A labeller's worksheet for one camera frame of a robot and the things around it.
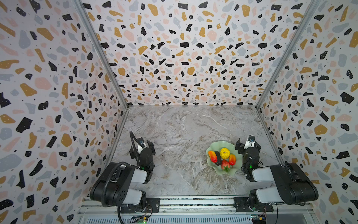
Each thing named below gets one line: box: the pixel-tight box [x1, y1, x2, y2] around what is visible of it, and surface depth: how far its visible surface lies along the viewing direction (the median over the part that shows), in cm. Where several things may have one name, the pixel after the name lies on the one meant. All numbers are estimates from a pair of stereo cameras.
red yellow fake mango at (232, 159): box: [228, 153, 236, 166], surface depth 89 cm
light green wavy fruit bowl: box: [205, 140, 243, 176], surface depth 90 cm
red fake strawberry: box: [220, 159, 231, 172], surface depth 86 cm
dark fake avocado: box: [214, 151, 222, 166], surface depth 88 cm
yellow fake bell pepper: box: [220, 147, 231, 160], surface depth 90 cm
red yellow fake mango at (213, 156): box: [207, 150, 218, 163], surface depth 87 cm
